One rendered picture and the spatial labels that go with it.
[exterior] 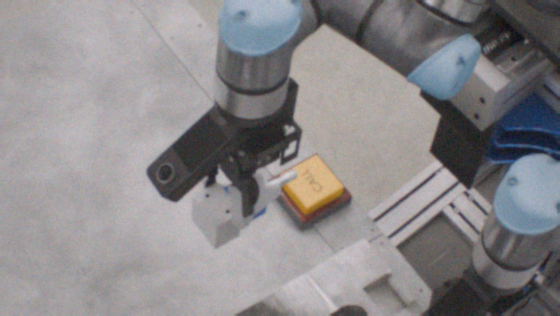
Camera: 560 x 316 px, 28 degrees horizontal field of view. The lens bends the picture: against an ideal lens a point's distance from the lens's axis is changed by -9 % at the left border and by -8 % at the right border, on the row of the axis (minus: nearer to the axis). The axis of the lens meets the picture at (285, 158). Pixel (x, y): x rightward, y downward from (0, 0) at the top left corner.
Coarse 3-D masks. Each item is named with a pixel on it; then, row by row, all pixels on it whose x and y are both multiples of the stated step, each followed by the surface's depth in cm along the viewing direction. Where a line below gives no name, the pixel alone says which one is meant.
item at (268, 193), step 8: (256, 176) 131; (232, 184) 131; (264, 184) 133; (272, 184) 134; (232, 192) 131; (240, 192) 129; (264, 192) 133; (272, 192) 134; (232, 200) 132; (240, 200) 130; (264, 200) 134; (272, 200) 135; (232, 208) 134; (240, 208) 131; (256, 208) 134; (232, 216) 135; (240, 216) 133; (248, 216) 133; (240, 224) 135; (248, 224) 135
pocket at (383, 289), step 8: (376, 280) 141; (384, 280) 143; (392, 280) 143; (368, 288) 142; (376, 288) 143; (384, 288) 144; (392, 288) 142; (368, 296) 143; (376, 296) 143; (384, 296) 143; (392, 296) 143; (400, 296) 142; (376, 304) 142; (384, 304) 142; (392, 304) 142; (400, 304) 142; (408, 304) 141; (384, 312) 142; (392, 312) 142
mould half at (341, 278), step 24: (360, 240) 144; (336, 264) 142; (360, 264) 142; (384, 264) 142; (288, 288) 140; (312, 288) 140; (336, 288) 140; (360, 288) 140; (240, 312) 138; (264, 312) 138; (288, 312) 138; (312, 312) 138; (408, 312) 139
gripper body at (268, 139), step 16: (288, 96) 124; (224, 112) 121; (288, 112) 127; (256, 128) 125; (272, 128) 127; (256, 144) 126; (272, 144) 126; (288, 144) 128; (224, 160) 128; (240, 160) 125; (256, 160) 127; (272, 160) 131; (288, 160) 131; (240, 176) 127
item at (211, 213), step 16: (288, 176) 142; (208, 192) 137; (224, 192) 138; (192, 208) 139; (208, 208) 136; (224, 208) 136; (208, 224) 137; (224, 224) 136; (208, 240) 140; (224, 240) 139
